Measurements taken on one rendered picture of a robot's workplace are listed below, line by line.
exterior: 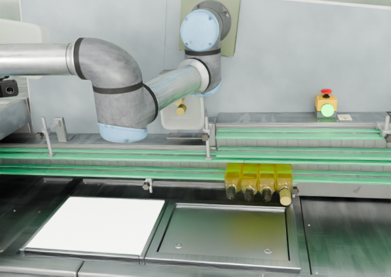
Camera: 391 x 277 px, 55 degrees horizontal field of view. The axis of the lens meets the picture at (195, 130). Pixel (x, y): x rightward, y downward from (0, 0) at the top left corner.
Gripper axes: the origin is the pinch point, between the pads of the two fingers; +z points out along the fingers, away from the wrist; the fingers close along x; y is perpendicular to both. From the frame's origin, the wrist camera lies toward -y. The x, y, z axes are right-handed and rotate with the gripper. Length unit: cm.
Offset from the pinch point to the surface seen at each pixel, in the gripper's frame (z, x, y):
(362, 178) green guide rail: 13, 35, -119
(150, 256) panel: -26, 47, -52
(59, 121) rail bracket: 20.7, 29.2, -0.4
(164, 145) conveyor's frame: 20, 35, -45
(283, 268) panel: -26, 43, -92
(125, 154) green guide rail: 15, 38, -31
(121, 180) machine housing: 25, 59, -23
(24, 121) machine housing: 27.3, 35.0, 20.6
